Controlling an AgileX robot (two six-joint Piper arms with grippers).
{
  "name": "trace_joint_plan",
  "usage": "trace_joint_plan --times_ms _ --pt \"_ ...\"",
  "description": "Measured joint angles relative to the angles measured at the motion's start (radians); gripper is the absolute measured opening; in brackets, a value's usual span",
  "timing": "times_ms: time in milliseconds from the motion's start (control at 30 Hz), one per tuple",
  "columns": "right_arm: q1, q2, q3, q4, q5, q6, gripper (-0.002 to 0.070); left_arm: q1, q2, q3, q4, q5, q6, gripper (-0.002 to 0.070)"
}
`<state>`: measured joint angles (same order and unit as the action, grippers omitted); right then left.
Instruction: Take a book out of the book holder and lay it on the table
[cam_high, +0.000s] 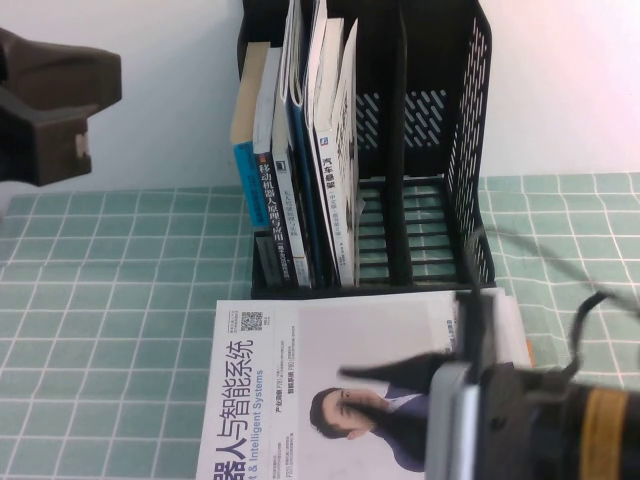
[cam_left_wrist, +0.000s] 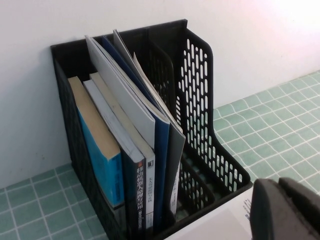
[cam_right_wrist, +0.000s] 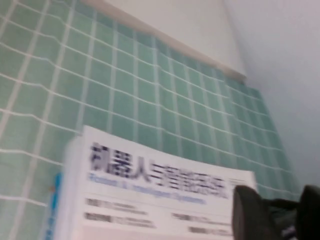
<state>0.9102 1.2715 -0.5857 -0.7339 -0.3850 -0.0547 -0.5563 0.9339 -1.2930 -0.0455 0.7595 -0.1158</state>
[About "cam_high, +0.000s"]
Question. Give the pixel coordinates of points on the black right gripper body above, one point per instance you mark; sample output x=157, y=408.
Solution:
x=525, y=425

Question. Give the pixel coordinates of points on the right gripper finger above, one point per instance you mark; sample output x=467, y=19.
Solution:
x=410, y=367
x=477, y=325

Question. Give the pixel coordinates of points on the dark blue book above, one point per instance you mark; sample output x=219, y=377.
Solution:
x=307, y=200

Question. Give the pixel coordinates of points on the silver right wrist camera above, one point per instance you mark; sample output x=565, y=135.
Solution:
x=450, y=425

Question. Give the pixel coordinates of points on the white spine suspension book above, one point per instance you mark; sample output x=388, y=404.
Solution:
x=335, y=200

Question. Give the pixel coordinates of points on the orange-edged book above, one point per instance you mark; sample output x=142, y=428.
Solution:
x=529, y=352

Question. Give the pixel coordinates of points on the white magazine with black print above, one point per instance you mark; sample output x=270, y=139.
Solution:
x=347, y=125

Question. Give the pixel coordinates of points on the left gripper finger with pad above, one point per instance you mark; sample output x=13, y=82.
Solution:
x=55, y=155

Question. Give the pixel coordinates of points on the grey-white spine book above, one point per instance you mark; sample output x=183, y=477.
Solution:
x=290, y=210

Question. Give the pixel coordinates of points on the tall white magazine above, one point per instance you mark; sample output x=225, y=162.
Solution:
x=317, y=75

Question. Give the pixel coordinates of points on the cyan spine book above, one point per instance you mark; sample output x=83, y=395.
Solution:
x=250, y=185

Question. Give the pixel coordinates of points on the robot magazine with man cover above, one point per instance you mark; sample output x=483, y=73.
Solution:
x=325, y=340

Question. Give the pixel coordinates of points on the thin white curved booklet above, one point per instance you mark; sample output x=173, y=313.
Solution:
x=292, y=50

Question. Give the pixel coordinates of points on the left gripper plain finger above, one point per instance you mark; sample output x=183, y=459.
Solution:
x=65, y=75

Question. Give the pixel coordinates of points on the navy spine robotics book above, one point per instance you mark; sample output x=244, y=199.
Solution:
x=272, y=210

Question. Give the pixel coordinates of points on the green checked tablecloth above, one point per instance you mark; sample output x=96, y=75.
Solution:
x=100, y=300

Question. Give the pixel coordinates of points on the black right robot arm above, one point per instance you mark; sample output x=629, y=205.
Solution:
x=605, y=435

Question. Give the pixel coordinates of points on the black plastic book holder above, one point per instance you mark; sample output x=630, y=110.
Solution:
x=395, y=150

